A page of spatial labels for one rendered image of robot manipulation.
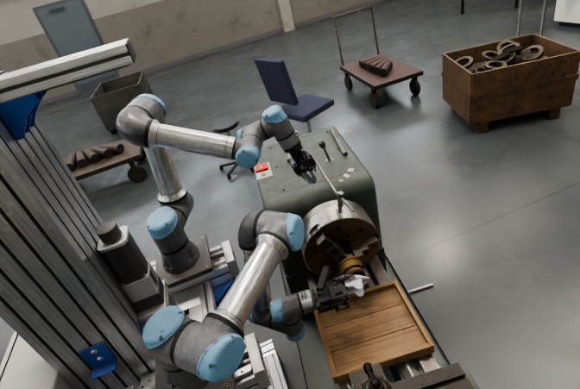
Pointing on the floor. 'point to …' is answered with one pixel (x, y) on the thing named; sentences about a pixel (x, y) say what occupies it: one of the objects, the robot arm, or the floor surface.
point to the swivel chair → (274, 83)
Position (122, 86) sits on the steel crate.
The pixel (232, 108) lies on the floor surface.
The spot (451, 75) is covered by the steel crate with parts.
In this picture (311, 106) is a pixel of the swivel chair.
